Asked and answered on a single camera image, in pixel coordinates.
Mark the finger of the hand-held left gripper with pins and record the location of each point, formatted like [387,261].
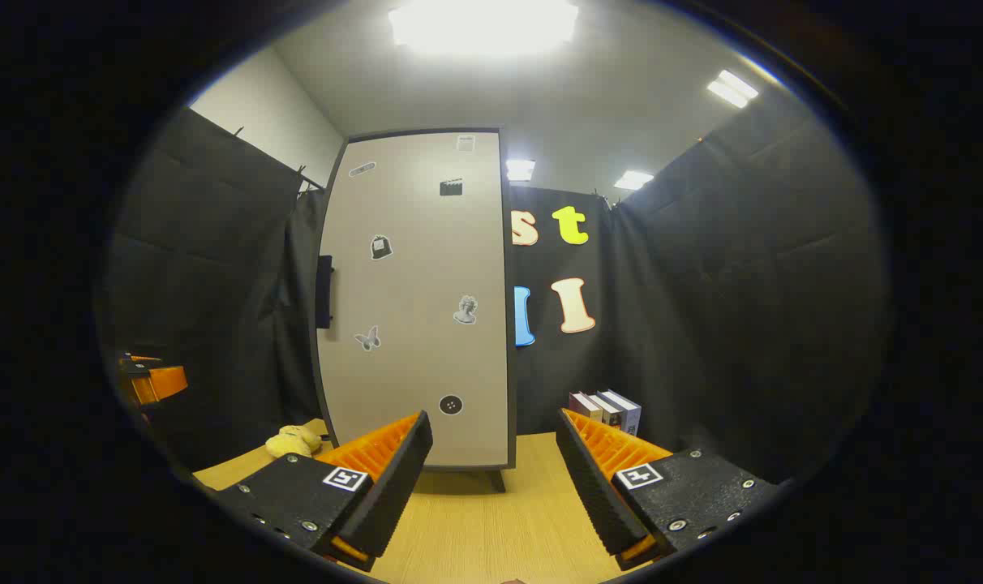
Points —
[163,381]

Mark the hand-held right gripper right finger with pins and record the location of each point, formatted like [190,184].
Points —
[589,487]

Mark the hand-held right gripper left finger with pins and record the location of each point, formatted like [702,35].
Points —
[394,487]

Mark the grey cabinet door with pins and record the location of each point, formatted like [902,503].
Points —
[410,284]

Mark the dark spine book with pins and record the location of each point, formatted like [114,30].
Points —
[609,412]

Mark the yellow plush toy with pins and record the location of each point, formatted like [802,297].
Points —
[290,444]

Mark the black backdrop cloth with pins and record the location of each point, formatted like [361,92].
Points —
[743,284]

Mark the small ceiling light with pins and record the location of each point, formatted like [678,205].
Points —
[520,169]
[633,180]

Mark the double strip ceiling light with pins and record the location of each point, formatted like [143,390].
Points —
[732,88]

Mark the large ceiling light panel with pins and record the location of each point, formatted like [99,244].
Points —
[483,24]

